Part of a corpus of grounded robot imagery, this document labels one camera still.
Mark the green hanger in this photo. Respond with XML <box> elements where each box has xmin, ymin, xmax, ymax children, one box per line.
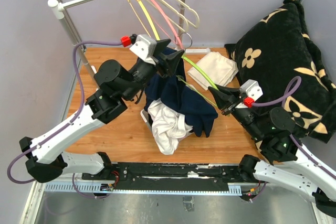
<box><xmin>175</xmin><ymin>32</ymin><xmax>232</xmax><ymax>116</ymax></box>

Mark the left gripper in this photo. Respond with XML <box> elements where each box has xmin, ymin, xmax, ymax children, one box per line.
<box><xmin>123</xmin><ymin>39</ymin><xmax>186</xmax><ymax>101</ymax></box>

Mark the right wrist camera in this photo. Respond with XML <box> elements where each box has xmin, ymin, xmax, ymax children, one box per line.
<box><xmin>235</xmin><ymin>79</ymin><xmax>263</xmax><ymax>109</ymax></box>

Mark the black floral blanket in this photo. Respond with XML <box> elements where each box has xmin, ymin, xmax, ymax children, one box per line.
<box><xmin>225</xmin><ymin>0</ymin><xmax>335</xmax><ymax>143</ymax></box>

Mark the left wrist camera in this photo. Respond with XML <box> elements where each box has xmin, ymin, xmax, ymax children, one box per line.
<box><xmin>120</xmin><ymin>34</ymin><xmax>157</xmax><ymax>66</ymax></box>

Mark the pink white hanger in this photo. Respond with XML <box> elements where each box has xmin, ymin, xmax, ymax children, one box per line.
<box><xmin>141</xmin><ymin>0</ymin><xmax>184</xmax><ymax>49</ymax></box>

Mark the wooden hanger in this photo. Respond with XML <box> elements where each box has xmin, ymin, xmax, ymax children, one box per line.
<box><xmin>156</xmin><ymin>0</ymin><xmax>200</xmax><ymax>33</ymax></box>

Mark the navy blue t shirt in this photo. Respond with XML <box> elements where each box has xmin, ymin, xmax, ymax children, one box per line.
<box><xmin>144</xmin><ymin>59</ymin><xmax>218</xmax><ymax>137</ymax></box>

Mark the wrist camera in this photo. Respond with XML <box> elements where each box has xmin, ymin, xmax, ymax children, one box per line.
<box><xmin>235</xmin><ymin>79</ymin><xmax>263</xmax><ymax>109</ymax></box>
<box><xmin>120</xmin><ymin>34</ymin><xmax>157</xmax><ymax>66</ymax></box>

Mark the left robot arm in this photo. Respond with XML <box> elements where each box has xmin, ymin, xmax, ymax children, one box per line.
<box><xmin>19</xmin><ymin>34</ymin><xmax>184</xmax><ymax>183</ymax></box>

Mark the yellow hanger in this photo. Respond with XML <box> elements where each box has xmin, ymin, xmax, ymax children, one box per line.
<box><xmin>127</xmin><ymin>0</ymin><xmax>160</xmax><ymax>40</ymax></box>

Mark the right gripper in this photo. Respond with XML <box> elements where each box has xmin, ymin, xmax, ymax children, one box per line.
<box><xmin>208</xmin><ymin>82</ymin><xmax>265</xmax><ymax>140</ymax></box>

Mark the white t shirt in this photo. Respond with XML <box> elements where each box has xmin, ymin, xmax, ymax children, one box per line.
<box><xmin>148</xmin><ymin>99</ymin><xmax>193</xmax><ymax>155</ymax></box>

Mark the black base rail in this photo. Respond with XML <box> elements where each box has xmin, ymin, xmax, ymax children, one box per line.
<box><xmin>81</xmin><ymin>162</ymin><xmax>244</xmax><ymax>193</ymax></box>

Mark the white plastic basket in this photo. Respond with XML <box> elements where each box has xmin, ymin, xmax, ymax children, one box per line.
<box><xmin>140</xmin><ymin>109</ymin><xmax>193</xmax><ymax>141</ymax></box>

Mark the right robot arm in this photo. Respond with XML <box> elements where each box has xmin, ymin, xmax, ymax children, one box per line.
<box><xmin>208</xmin><ymin>80</ymin><xmax>335</xmax><ymax>217</ymax></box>

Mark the folded cream cloth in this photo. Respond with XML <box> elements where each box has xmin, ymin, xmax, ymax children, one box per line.
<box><xmin>187</xmin><ymin>51</ymin><xmax>239</xmax><ymax>92</ymax></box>

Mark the metal clothes rack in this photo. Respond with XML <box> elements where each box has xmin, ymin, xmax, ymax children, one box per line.
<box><xmin>47</xmin><ymin>0</ymin><xmax>211</xmax><ymax>88</ymax></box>

